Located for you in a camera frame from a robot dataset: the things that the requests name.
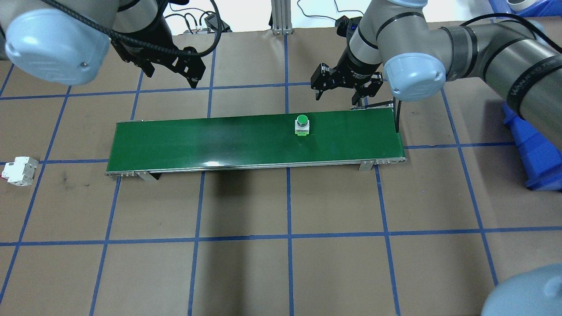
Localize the green belt conveyor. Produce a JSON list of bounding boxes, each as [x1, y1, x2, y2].
[[104, 107, 407, 181]]

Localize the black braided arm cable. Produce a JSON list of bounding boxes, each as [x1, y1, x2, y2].
[[42, 0, 222, 57]]

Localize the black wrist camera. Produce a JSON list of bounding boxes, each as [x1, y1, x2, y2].
[[336, 15, 361, 49]]

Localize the green push button switch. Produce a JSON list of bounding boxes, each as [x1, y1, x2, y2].
[[293, 114, 311, 137]]

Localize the large blue parts bin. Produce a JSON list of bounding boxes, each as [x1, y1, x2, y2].
[[490, 0, 562, 18]]

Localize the black power adapter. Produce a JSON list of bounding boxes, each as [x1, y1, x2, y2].
[[204, 13, 232, 32]]

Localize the aluminium profile post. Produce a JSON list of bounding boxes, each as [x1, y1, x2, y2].
[[270, 0, 290, 35]]

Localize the white circuit breaker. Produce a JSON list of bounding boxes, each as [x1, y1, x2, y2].
[[1, 157, 39, 187]]

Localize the blue plastic bin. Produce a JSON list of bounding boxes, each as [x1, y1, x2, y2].
[[502, 101, 562, 191]]

